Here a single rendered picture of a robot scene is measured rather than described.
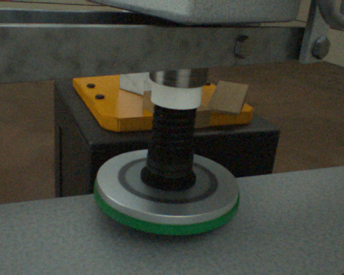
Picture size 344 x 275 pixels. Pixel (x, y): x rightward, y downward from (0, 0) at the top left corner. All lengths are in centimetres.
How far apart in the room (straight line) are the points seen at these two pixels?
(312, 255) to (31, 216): 40
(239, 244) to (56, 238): 25
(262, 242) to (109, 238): 22
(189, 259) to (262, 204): 20
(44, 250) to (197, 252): 20
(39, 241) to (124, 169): 16
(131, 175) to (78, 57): 27
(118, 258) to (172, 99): 22
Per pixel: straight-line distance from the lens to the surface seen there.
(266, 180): 83
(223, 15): 47
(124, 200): 59
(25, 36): 40
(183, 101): 57
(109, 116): 119
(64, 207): 68
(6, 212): 68
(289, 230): 69
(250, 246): 64
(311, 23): 67
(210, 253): 61
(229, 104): 133
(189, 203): 59
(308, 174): 89
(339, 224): 74
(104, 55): 44
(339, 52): 697
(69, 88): 158
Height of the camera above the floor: 118
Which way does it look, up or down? 22 degrees down
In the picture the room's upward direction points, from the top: 6 degrees clockwise
